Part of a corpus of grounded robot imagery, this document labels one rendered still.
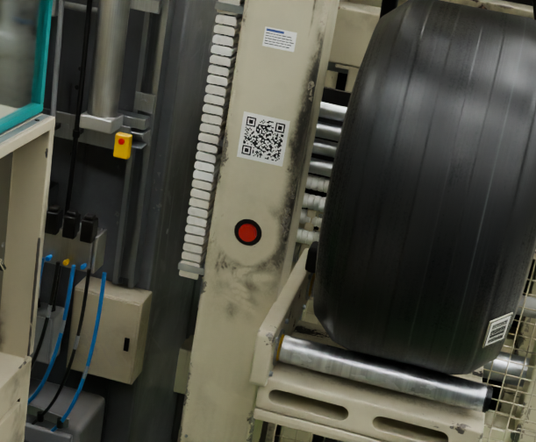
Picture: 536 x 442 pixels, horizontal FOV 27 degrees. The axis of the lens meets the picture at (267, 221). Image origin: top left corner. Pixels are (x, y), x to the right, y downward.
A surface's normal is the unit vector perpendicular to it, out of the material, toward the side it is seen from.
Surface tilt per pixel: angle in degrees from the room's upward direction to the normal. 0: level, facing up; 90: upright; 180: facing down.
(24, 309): 90
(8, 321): 90
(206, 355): 90
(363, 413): 90
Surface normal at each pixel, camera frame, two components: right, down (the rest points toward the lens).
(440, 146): -0.12, -0.14
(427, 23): 0.07, -0.74
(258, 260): -0.22, 0.31
